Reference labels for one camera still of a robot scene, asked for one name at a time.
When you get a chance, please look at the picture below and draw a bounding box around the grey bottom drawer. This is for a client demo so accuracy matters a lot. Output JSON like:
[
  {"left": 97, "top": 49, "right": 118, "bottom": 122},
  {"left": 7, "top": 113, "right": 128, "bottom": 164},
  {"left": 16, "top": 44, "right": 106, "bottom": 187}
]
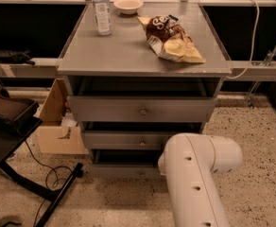
[{"left": 90, "top": 149, "right": 162, "bottom": 179}]

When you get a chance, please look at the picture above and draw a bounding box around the grey drawer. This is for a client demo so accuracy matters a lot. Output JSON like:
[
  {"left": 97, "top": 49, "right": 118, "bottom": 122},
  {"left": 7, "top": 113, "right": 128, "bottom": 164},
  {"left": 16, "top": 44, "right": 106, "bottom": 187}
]
[
  {"left": 68, "top": 96, "right": 216, "bottom": 123},
  {"left": 82, "top": 131, "right": 172, "bottom": 150},
  {"left": 90, "top": 149, "right": 162, "bottom": 179}
]

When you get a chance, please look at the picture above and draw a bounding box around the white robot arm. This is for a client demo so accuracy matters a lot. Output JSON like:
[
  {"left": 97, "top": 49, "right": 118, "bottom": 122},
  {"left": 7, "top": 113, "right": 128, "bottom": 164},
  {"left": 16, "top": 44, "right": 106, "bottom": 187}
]
[{"left": 158, "top": 133, "right": 243, "bottom": 227}]

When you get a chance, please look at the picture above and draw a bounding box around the grey drawer cabinet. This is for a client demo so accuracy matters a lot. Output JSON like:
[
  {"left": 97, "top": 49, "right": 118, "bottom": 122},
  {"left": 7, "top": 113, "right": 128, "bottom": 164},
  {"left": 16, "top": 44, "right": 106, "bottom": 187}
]
[{"left": 59, "top": 2, "right": 231, "bottom": 179}]

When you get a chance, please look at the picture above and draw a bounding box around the grey top drawer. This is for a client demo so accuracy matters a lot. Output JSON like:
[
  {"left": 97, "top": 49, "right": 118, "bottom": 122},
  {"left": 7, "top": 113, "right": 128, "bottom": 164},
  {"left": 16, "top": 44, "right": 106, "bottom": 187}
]
[{"left": 68, "top": 96, "right": 216, "bottom": 123}]

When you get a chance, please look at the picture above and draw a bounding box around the grey middle drawer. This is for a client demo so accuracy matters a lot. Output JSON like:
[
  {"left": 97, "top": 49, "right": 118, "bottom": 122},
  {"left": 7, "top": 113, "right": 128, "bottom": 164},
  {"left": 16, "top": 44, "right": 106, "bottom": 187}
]
[{"left": 82, "top": 131, "right": 172, "bottom": 150}]

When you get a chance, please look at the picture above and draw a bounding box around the yellow brown chip bag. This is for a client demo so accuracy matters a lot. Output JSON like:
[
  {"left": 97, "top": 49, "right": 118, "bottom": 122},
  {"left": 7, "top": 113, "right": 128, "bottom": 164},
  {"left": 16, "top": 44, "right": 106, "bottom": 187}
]
[{"left": 138, "top": 15, "right": 206, "bottom": 63}]

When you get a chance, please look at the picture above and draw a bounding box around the cardboard box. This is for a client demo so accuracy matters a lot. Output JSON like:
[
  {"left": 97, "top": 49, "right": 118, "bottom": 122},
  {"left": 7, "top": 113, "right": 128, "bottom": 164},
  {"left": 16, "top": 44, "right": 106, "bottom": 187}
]
[{"left": 37, "top": 79, "right": 88, "bottom": 154}]

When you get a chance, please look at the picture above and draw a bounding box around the white paper bowl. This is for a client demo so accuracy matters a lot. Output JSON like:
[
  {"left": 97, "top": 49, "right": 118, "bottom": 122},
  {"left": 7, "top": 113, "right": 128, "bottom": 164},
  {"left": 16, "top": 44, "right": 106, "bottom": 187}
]
[{"left": 113, "top": 0, "right": 144, "bottom": 15}]

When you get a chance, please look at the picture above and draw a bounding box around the clear plastic water bottle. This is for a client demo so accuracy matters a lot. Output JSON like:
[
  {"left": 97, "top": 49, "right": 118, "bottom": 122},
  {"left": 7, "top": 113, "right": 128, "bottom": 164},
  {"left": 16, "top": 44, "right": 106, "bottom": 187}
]
[{"left": 92, "top": 0, "right": 112, "bottom": 36}]

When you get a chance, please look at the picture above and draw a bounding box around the black stand with tray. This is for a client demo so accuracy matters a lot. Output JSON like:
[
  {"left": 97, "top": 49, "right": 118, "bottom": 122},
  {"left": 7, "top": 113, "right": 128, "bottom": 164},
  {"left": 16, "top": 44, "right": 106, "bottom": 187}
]
[{"left": 0, "top": 63, "right": 84, "bottom": 227}]

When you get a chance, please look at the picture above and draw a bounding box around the brown padded seat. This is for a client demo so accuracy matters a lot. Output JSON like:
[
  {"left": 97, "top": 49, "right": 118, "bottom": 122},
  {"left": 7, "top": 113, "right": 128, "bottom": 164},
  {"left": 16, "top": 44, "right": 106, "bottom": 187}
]
[{"left": 0, "top": 88, "right": 39, "bottom": 125}]

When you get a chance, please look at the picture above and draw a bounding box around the white hanging cable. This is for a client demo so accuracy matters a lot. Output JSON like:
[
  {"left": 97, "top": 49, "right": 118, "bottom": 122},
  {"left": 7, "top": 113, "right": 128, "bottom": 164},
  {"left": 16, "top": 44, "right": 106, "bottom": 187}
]
[{"left": 225, "top": 0, "right": 260, "bottom": 80}]

